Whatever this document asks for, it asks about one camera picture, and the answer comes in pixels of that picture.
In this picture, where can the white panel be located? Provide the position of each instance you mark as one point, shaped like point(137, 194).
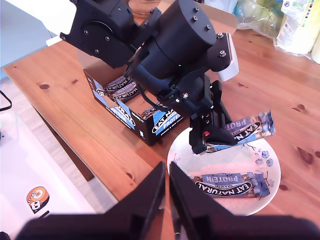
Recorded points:
point(50, 15)

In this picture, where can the black blue snackbar carton box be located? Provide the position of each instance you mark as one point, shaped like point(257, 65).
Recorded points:
point(165, 122)

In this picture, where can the orange round sticker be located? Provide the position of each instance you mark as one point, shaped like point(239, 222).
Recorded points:
point(37, 198)

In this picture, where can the blue black snackbar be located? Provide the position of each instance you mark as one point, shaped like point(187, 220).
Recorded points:
point(117, 82)
point(225, 186)
point(125, 93)
point(250, 127)

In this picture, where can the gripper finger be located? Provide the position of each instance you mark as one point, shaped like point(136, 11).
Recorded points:
point(220, 136)
point(147, 195)
point(190, 197)

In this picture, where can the white plate blue flowers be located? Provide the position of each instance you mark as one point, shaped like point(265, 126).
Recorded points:
point(220, 162)

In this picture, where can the brown round basket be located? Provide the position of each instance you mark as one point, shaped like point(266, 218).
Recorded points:
point(140, 8)

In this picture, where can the yellow paper towel pack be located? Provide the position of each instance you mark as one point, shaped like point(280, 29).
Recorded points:
point(295, 25)

